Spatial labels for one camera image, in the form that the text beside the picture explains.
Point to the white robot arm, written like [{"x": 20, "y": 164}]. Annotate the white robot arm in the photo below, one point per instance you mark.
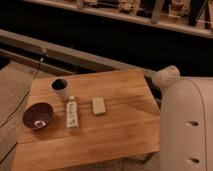
[{"x": 186, "y": 121}]

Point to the beige sponge block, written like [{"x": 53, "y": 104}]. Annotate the beige sponge block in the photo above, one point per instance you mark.
[{"x": 98, "y": 105}]

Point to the white tube bottle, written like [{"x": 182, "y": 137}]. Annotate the white tube bottle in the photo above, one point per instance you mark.
[{"x": 71, "y": 113}]

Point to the wooden shelf ledge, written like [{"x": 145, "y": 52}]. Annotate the wooden shelf ledge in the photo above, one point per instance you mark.
[{"x": 126, "y": 17}]

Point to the dark purple bowl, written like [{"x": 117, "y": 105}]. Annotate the dark purple bowl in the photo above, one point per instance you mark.
[{"x": 38, "y": 115}]

